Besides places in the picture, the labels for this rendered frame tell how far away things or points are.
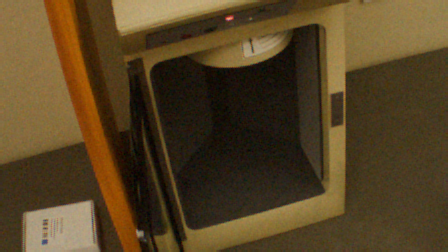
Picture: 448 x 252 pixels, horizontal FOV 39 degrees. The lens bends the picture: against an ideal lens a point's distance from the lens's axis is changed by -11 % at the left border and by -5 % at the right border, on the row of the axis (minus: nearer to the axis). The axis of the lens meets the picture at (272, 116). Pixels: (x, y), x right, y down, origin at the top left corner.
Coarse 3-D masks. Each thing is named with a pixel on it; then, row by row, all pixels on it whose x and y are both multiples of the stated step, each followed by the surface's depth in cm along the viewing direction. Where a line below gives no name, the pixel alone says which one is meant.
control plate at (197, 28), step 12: (288, 0) 81; (240, 12) 81; (252, 12) 83; (264, 12) 84; (276, 12) 86; (192, 24) 80; (204, 24) 82; (216, 24) 84; (228, 24) 86; (240, 24) 88; (156, 36) 80; (168, 36) 82; (180, 36) 84; (192, 36) 87
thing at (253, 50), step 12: (264, 36) 99; (276, 36) 100; (288, 36) 103; (216, 48) 98; (228, 48) 98; (240, 48) 98; (252, 48) 98; (264, 48) 99; (276, 48) 100; (204, 60) 100; (216, 60) 99; (228, 60) 98; (240, 60) 98; (252, 60) 99
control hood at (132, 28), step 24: (120, 0) 79; (144, 0) 78; (168, 0) 77; (192, 0) 77; (216, 0) 76; (240, 0) 77; (264, 0) 78; (312, 0) 85; (336, 0) 89; (120, 24) 74; (144, 24) 74; (168, 24) 76; (144, 48) 85
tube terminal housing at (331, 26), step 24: (264, 24) 94; (288, 24) 95; (336, 24) 98; (168, 48) 91; (192, 48) 93; (336, 48) 100; (336, 72) 103; (336, 144) 113; (168, 168) 105; (336, 168) 117; (336, 192) 121; (264, 216) 119; (288, 216) 121; (312, 216) 123; (192, 240) 117; (216, 240) 119; (240, 240) 121
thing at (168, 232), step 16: (128, 80) 86; (144, 128) 89; (144, 144) 85; (144, 192) 75; (160, 192) 95; (160, 208) 90; (160, 224) 86; (144, 240) 67; (160, 240) 81; (176, 240) 106
